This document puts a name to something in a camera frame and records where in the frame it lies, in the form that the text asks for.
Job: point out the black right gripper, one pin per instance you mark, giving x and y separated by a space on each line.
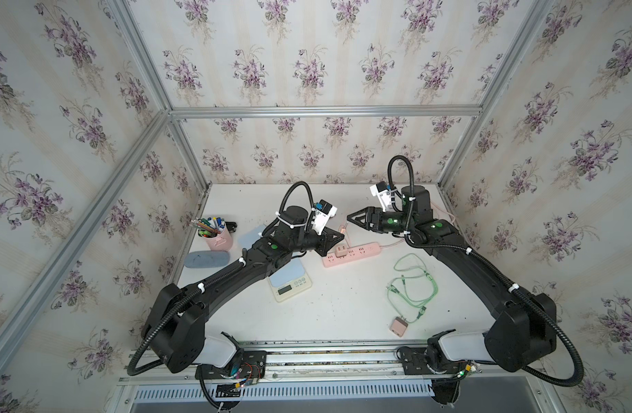
374 219

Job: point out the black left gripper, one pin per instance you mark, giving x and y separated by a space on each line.
327 241

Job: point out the pink power strip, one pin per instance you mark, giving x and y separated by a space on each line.
356 253

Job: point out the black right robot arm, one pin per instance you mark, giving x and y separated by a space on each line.
525 326

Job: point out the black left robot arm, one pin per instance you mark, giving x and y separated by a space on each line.
174 334

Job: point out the cream blue front electronic scale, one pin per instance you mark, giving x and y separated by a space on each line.
289 281

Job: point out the cream blue electronic scale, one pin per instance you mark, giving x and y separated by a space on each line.
289 281
247 240

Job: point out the cream blue rear electronic scale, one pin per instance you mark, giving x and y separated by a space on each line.
247 240

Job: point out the pink pen holder cup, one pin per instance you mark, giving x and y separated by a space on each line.
221 242

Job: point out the coloured pens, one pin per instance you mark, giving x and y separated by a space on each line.
212 227

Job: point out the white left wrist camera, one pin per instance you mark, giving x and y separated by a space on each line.
323 211

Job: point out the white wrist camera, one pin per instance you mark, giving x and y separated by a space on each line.
323 211
385 194

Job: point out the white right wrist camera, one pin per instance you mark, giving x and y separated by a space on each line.
385 194

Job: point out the aluminium mounting rail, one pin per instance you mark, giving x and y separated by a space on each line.
313 361

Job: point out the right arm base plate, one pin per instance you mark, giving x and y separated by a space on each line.
429 360

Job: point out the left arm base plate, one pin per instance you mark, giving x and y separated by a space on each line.
247 367

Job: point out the aluminium enclosure frame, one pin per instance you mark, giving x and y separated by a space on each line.
21 318

